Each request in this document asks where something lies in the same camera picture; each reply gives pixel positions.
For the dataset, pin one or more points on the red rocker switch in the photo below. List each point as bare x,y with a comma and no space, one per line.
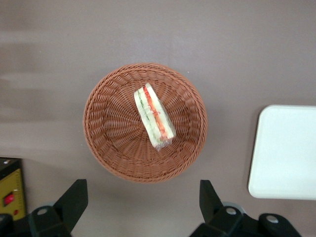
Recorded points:
8,198

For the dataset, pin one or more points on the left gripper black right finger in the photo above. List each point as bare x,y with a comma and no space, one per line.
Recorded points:
212,207

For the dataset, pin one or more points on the black food warmer cabinet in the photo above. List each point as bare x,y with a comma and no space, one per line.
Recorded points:
12,180

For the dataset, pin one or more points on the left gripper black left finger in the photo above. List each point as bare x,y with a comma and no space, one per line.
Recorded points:
71,205

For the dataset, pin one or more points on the beige plastic serving tray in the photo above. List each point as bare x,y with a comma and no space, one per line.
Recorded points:
284,153

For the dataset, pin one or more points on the triangle sandwich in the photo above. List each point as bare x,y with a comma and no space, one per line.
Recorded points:
153,116

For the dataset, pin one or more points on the brown round wicker basket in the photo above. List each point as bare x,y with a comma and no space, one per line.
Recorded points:
111,123

